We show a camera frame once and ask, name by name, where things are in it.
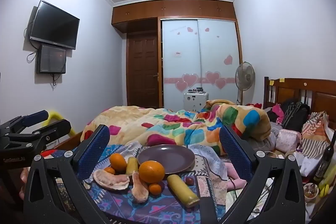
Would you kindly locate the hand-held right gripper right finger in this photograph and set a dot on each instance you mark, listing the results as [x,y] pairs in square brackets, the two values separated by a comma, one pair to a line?
[235,153]

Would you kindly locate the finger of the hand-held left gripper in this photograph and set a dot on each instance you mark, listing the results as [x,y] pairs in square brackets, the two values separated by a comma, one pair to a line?
[56,129]
[35,118]

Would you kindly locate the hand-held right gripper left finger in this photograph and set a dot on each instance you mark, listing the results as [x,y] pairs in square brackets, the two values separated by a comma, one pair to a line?
[95,151]

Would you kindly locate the small tangerine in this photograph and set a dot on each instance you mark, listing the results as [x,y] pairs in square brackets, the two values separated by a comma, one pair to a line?
[155,188]
[109,170]

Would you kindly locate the medium orange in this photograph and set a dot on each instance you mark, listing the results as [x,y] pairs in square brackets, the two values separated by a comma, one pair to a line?
[118,162]

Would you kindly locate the short sugarcane piece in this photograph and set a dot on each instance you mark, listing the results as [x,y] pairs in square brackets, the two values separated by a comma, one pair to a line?
[131,166]

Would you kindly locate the large orange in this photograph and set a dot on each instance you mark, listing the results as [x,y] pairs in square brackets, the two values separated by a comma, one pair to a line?
[151,172]

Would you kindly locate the yellow foam tube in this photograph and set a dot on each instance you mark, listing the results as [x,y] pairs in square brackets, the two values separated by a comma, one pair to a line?
[56,116]

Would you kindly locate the pink cloth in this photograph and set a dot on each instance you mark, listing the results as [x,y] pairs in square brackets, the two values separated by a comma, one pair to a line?
[237,179]

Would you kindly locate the grey patterned pillow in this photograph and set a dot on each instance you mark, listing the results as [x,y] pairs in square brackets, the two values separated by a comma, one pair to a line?
[262,145]

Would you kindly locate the colourful patchwork blanket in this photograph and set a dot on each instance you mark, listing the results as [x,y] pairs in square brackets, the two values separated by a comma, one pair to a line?
[136,119]

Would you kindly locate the small red fruit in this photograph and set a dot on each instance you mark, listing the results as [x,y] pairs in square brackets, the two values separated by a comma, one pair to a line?
[189,180]

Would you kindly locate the pink dotted pillow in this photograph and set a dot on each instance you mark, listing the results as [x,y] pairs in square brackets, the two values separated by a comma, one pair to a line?
[288,140]

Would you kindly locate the magenta cloth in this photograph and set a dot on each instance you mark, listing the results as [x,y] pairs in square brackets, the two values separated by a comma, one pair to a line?
[277,111]

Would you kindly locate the white box appliance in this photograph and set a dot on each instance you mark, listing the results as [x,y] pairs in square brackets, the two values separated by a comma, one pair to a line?
[195,102]

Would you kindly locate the black bag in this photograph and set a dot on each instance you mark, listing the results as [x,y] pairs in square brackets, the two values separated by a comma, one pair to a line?
[295,116]

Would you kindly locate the dark round jar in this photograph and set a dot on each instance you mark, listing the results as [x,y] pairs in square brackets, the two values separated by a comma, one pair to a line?
[200,90]

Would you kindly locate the standing electric fan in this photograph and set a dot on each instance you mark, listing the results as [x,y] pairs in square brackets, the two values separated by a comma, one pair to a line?
[245,74]

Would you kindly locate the striped cloth bag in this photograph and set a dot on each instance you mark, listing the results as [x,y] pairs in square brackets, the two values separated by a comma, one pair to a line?
[315,134]

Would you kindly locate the small plastic cup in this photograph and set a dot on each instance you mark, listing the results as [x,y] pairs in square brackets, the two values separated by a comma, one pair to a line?
[310,191]

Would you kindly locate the blue patterned bed sheet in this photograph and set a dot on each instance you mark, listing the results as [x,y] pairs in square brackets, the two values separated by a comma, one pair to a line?
[162,211]

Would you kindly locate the dark wine bottle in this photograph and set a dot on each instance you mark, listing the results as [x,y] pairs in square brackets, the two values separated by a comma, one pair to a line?
[325,161]

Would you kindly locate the brown wooden door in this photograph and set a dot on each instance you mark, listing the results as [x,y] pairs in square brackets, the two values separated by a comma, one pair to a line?
[143,71]

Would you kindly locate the yellow object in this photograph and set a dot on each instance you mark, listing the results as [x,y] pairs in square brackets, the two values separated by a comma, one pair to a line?
[328,179]

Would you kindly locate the wooden bed headboard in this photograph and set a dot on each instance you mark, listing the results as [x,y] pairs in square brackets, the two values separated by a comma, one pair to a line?
[323,95]

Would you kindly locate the wardrobe with heart stickers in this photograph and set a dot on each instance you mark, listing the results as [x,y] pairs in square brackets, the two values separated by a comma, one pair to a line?
[199,50]

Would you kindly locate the small black wall monitor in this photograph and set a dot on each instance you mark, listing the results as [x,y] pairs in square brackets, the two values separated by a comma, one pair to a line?
[51,58]

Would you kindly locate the wall-mounted black television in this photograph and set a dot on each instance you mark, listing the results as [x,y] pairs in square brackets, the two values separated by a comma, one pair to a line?
[53,24]

